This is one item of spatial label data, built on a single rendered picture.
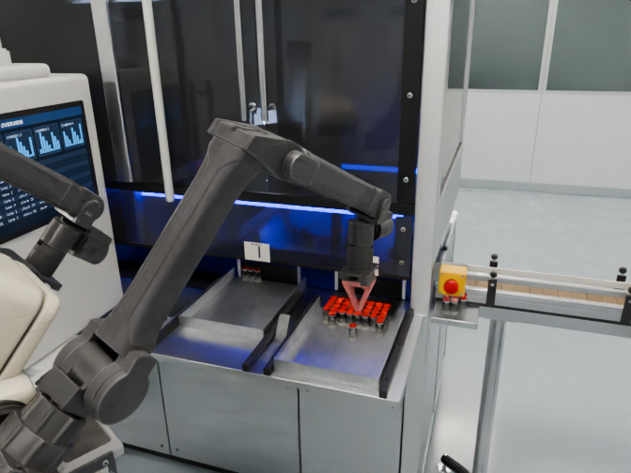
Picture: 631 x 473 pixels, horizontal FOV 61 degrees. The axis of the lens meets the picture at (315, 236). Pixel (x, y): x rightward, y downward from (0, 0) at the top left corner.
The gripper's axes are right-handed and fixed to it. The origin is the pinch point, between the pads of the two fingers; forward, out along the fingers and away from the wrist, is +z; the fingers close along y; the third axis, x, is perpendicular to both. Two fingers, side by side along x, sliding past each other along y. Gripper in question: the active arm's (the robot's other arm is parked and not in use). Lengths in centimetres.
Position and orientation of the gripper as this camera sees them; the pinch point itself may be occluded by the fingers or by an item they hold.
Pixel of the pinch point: (358, 307)
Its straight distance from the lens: 119.7
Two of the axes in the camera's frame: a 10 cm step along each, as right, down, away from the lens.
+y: 3.3, -2.0, 9.2
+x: -9.4, -0.9, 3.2
